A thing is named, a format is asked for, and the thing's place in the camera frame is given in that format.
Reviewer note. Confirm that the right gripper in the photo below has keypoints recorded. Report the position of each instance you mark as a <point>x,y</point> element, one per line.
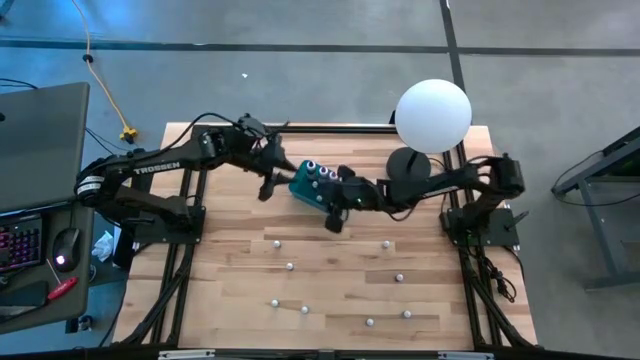
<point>352,195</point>

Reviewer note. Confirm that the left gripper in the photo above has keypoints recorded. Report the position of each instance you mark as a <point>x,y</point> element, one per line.
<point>265,157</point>

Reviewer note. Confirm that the teal plastic box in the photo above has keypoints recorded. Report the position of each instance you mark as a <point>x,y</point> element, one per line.
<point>300,192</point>

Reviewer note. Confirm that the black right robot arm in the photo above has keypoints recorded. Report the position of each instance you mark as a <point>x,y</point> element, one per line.
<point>435,182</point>

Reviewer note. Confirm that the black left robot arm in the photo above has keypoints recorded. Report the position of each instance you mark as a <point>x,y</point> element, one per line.
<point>157,168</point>

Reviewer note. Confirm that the black round lamp base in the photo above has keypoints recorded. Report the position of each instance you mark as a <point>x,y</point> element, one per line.
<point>400,162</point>

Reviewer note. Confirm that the black lamp pole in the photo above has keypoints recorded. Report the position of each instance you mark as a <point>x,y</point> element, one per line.
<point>412,161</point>

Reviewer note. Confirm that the black desk stand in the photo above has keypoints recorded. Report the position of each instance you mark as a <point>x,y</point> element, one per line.
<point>125,247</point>

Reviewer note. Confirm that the black crossbeam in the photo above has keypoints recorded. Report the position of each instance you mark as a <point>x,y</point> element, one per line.
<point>260,356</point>

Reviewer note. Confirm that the white crumpled paper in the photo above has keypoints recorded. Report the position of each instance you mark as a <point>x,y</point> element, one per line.
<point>104,247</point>

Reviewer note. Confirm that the black computer mouse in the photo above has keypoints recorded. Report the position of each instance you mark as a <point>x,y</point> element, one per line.
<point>65,247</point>

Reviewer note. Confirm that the grey laptop lid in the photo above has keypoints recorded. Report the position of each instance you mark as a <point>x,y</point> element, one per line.
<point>40,145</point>

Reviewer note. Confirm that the desk caster wheel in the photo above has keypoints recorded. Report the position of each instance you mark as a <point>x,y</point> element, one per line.
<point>85,322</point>

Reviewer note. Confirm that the grey side desk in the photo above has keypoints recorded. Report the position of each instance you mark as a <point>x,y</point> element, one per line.
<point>70,315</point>

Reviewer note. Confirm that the black keyboard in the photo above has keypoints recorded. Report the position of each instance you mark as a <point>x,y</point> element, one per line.
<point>20,245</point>

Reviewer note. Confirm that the black flat pad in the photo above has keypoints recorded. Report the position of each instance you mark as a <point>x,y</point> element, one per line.
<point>22,295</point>

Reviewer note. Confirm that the black aluminium table frame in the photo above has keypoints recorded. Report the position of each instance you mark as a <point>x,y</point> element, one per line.
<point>350,129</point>

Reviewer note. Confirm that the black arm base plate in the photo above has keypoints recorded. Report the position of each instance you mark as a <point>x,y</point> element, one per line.
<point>505,235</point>
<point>197,236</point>

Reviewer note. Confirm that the grey metal bracket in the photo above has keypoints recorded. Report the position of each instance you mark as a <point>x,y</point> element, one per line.
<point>186,354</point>
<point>465,356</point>

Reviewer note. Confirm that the grey metal desk frame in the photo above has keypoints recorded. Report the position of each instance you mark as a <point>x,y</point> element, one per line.
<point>615,281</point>

